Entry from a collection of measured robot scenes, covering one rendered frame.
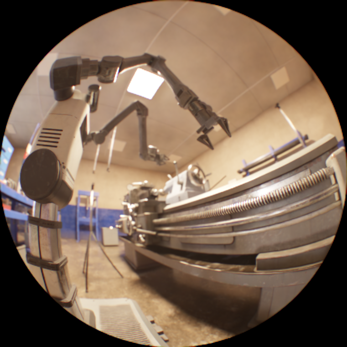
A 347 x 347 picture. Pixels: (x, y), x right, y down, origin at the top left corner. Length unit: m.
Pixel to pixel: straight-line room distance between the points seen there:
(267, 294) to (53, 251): 0.82
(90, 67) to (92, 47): 2.44
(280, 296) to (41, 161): 0.99
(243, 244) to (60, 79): 0.99
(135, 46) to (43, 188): 2.63
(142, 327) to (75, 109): 0.84
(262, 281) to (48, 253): 0.66
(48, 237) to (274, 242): 0.81
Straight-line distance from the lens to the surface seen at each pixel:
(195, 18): 2.79
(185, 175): 1.14
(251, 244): 0.65
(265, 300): 0.73
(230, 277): 0.55
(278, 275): 0.48
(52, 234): 0.44
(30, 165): 0.44
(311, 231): 0.61
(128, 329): 0.60
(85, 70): 0.52
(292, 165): 0.57
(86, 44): 3.01
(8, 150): 1.60
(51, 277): 0.46
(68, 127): 0.46
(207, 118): 0.50
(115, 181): 5.62
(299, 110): 4.53
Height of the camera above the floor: 0.70
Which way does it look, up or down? 22 degrees up
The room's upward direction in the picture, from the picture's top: 6 degrees counter-clockwise
